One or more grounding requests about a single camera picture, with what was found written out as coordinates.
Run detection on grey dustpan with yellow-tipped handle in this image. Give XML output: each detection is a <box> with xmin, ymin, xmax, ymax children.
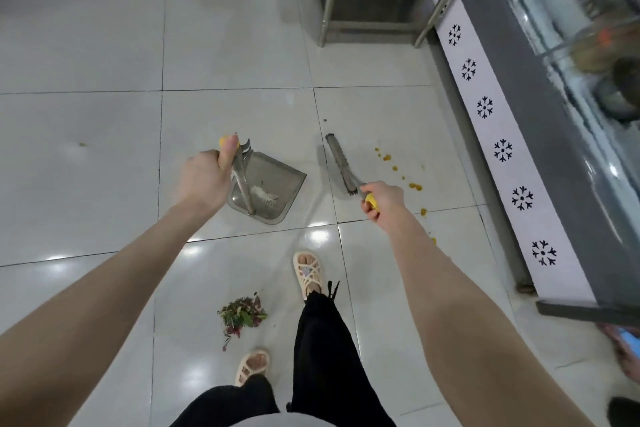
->
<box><xmin>218</xmin><ymin>135</ymin><xmax>307</xmax><ymax>226</ymax></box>

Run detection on person's right forearm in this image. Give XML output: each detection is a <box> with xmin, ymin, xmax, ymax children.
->
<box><xmin>387</xmin><ymin>219</ymin><xmax>596</xmax><ymax>427</ymax></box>

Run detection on grey glass display freezer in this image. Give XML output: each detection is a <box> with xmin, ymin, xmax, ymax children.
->
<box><xmin>425</xmin><ymin>0</ymin><xmax>640</xmax><ymax>328</ymax></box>

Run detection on person's right beige sandal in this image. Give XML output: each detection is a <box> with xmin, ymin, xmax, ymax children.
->
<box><xmin>292</xmin><ymin>251</ymin><xmax>323</xmax><ymax>300</ymax></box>

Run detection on pink string mop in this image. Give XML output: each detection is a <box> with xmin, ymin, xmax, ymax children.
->
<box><xmin>597</xmin><ymin>324</ymin><xmax>640</xmax><ymax>382</ymax></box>

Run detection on person's black trousers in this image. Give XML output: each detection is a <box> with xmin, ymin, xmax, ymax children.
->
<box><xmin>169</xmin><ymin>281</ymin><xmax>396</xmax><ymax>427</ymax></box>

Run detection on person's left beige sandal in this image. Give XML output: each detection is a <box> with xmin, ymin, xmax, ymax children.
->
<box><xmin>235</xmin><ymin>350</ymin><xmax>271</xmax><ymax>388</ymax></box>

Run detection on person's white shirt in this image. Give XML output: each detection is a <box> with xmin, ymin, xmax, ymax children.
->
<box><xmin>239</xmin><ymin>411</ymin><xmax>341</xmax><ymax>427</ymax></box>

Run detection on person's right hand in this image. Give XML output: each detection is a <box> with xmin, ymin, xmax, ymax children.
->
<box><xmin>359</xmin><ymin>181</ymin><xmax>409</xmax><ymax>235</ymax></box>

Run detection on grey broom with yellow cap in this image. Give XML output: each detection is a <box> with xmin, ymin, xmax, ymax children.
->
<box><xmin>325</xmin><ymin>133</ymin><xmax>381</xmax><ymax>215</ymax></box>

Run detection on leaf debris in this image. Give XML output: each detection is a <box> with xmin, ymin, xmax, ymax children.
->
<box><xmin>217</xmin><ymin>291</ymin><xmax>269</xmax><ymax>352</ymax></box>

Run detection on black trash bin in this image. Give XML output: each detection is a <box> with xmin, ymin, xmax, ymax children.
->
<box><xmin>607</xmin><ymin>396</ymin><xmax>640</xmax><ymax>427</ymax></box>

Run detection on person's beige sandal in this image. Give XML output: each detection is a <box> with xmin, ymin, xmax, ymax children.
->
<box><xmin>235</xmin><ymin>350</ymin><xmax>271</xmax><ymax>388</ymax></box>
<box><xmin>292</xmin><ymin>251</ymin><xmax>323</xmax><ymax>300</ymax></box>

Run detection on person's left forearm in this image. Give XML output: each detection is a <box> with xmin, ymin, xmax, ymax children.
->
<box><xmin>0</xmin><ymin>206</ymin><xmax>211</xmax><ymax>427</ymax></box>

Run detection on person's left hand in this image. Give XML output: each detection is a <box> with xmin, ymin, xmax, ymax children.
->
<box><xmin>175</xmin><ymin>133</ymin><xmax>240</xmax><ymax>218</ymax></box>

